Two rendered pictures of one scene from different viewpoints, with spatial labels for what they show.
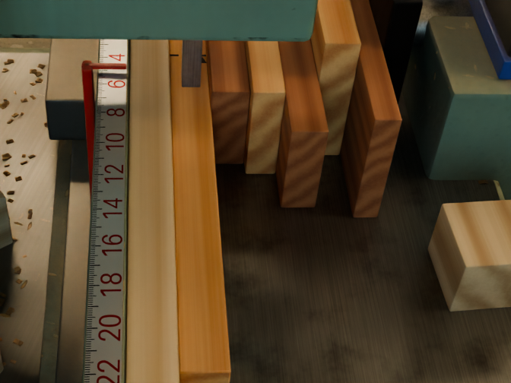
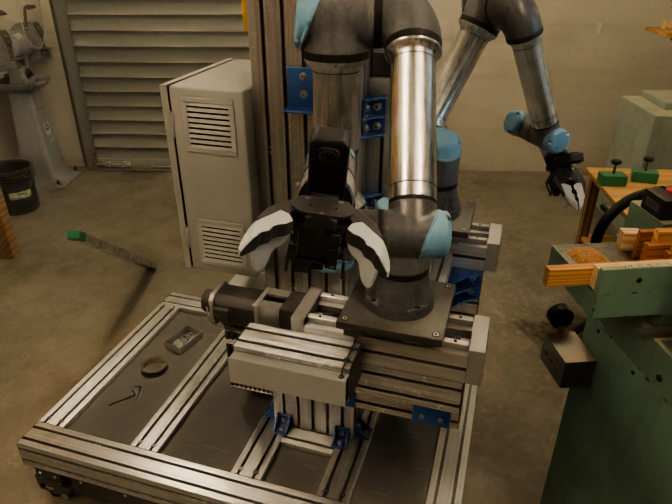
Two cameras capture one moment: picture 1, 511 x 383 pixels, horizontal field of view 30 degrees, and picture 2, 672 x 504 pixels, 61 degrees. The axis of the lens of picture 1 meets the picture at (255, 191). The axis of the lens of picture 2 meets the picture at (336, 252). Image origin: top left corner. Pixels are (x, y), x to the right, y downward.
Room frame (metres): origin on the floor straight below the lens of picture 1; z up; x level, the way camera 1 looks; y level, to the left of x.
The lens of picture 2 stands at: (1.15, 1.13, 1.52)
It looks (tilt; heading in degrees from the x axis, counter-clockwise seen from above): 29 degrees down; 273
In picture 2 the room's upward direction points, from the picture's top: straight up
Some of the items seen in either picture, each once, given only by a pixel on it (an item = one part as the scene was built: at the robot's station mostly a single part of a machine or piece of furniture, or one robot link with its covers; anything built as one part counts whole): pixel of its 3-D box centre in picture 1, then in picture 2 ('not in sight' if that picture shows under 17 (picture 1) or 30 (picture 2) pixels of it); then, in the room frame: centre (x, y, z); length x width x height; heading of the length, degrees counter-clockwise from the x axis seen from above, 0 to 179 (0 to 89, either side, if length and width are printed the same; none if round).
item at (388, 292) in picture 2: not in sight; (400, 282); (1.08, 0.06, 0.87); 0.15 x 0.15 x 0.10
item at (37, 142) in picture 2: not in sight; (26, 100); (3.43, -2.57, 0.57); 0.47 x 0.37 x 1.14; 91
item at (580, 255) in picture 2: not in sight; (590, 256); (0.67, 0.00, 0.91); 0.10 x 0.07 x 0.02; 99
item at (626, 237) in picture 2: not in sight; (629, 239); (0.56, -0.07, 0.92); 0.04 x 0.03 x 0.04; 179
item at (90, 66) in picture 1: (109, 172); not in sight; (0.35, 0.08, 0.89); 0.02 x 0.01 x 0.14; 99
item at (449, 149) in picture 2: not in sight; (437, 155); (0.96, -0.42, 0.98); 0.13 x 0.12 x 0.14; 111
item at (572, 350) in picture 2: not in sight; (566, 358); (0.64, -0.06, 0.58); 0.12 x 0.08 x 0.08; 99
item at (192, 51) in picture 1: (192, 40); not in sight; (0.36, 0.04, 0.97); 0.01 x 0.01 x 0.05; 9
